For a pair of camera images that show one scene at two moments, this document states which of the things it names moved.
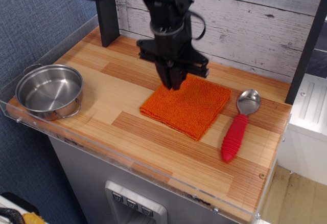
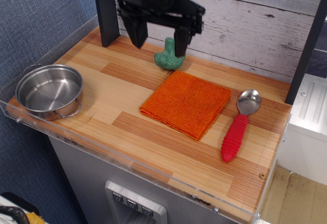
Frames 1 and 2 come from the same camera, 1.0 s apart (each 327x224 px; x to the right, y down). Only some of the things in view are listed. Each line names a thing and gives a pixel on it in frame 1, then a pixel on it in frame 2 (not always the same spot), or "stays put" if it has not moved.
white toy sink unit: (303, 150) stays put
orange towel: (188, 110) stays put
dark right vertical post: (308, 49) stays put
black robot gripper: (175, 49) to (162, 0)
